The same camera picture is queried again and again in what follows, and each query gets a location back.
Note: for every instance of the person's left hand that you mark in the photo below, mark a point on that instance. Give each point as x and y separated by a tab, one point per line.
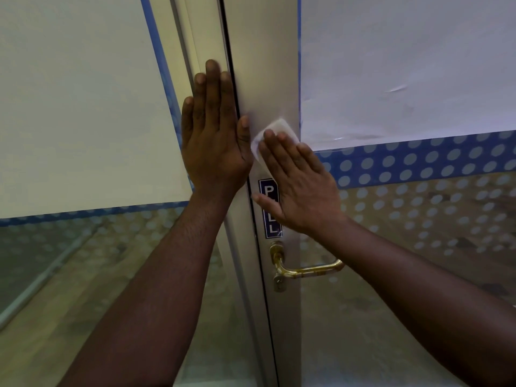
213	149

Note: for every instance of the person's right hand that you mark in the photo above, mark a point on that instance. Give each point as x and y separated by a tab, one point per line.
306	193

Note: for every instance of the white wet wipe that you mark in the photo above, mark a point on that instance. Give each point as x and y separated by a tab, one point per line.
275	126

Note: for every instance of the glass door with metal frame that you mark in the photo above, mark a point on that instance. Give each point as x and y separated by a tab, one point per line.
266	56

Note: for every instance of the blue PULL sign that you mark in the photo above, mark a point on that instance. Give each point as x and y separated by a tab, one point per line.
264	185

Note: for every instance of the brass keyhole cylinder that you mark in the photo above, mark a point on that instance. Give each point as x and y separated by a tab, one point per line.
279	284

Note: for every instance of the white paper sheet on partition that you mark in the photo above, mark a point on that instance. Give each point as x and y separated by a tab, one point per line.
80	96

